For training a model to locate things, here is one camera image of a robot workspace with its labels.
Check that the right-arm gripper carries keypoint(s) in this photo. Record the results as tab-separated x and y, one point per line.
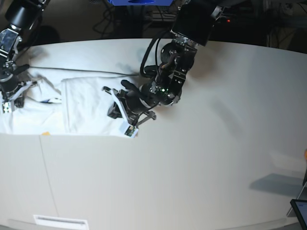
10	84

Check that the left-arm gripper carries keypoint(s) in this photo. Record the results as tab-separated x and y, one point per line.
136	103

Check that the white printed T-shirt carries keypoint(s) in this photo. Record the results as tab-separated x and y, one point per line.
66	102

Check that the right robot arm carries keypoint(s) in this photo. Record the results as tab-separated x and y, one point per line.
21	15

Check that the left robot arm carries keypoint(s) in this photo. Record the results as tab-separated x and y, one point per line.
166	62

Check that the white paper label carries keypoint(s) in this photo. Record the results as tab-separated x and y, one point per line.
61	223

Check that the black tablet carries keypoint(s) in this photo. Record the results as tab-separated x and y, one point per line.
300	209

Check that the blue camera stand base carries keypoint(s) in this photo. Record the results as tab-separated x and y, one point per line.
140	2

